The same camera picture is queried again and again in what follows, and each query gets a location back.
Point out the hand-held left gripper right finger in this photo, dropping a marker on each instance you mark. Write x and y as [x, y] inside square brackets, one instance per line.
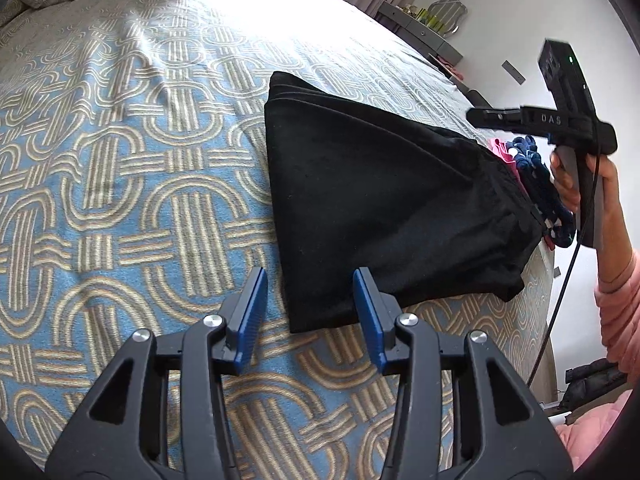
[367, 315]

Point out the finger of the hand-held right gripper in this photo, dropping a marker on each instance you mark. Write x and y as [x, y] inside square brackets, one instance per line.
[495, 117]

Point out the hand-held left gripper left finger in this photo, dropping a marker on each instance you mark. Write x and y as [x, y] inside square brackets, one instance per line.
[250, 320]

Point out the black pants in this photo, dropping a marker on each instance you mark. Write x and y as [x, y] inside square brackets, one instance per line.
[380, 200]

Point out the person's right forearm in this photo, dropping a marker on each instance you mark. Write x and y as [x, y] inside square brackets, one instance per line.
[620, 305]

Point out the person's right hand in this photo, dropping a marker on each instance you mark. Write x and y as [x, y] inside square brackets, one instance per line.
[610, 185]

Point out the folded pink garment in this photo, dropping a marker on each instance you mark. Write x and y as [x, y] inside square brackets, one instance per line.
[500, 149]

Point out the navy fleece with white dots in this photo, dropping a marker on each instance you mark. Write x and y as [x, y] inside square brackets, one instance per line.
[535, 180]

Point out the grey dresser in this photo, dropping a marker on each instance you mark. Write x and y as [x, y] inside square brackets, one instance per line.
[420, 32]

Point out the green bottles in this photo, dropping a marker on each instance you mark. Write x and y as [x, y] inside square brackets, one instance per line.
[432, 20]

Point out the wavy edged mirror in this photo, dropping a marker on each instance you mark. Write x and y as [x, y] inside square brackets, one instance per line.
[447, 10]

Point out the blue patterned bed blanket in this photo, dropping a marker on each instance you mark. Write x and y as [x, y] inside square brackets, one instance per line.
[125, 160]

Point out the black jacket on floor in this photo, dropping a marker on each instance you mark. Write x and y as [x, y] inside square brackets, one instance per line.
[592, 382]

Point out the person's pink clothing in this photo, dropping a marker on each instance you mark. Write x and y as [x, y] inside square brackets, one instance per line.
[595, 435]

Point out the grey wall vent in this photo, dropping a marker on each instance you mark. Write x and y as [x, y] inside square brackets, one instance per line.
[513, 72]

